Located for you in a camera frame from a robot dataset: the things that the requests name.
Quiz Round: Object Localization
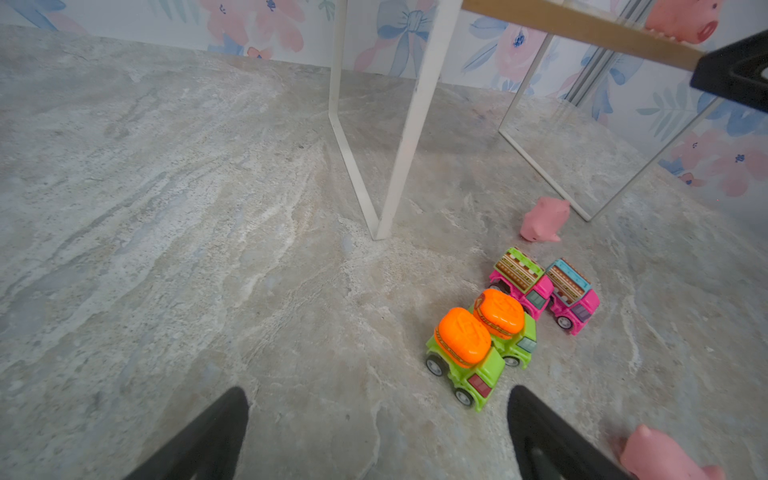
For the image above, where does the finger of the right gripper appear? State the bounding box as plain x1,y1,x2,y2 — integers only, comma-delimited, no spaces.
690,30,768,113

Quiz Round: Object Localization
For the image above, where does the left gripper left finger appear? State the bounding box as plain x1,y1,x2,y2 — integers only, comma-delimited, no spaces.
127,386,249,479

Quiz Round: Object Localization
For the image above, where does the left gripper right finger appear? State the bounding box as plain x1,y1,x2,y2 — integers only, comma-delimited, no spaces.
507,385,629,479

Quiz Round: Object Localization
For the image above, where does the pink toy pig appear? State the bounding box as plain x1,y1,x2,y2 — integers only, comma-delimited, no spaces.
644,0,724,45
520,196,571,242
619,424,726,480

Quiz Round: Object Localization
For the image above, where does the left green orange toy truck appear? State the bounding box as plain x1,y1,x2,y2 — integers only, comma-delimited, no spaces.
425,307,505,412

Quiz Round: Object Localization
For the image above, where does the green orange toy truck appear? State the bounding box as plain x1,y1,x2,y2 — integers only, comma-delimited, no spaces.
471,288,538,369
425,307,505,412

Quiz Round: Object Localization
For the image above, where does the right green orange toy truck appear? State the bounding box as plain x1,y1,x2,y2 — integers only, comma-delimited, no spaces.
471,288,538,369

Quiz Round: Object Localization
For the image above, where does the pink truck blue top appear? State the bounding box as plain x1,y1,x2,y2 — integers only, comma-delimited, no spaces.
546,258,600,336

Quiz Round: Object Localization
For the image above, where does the pink truck green top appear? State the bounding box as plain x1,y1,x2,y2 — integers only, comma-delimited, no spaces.
489,248,554,321

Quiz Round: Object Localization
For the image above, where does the wooden two-tier white-frame shelf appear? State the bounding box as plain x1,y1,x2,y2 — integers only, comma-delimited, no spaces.
328,1,704,240

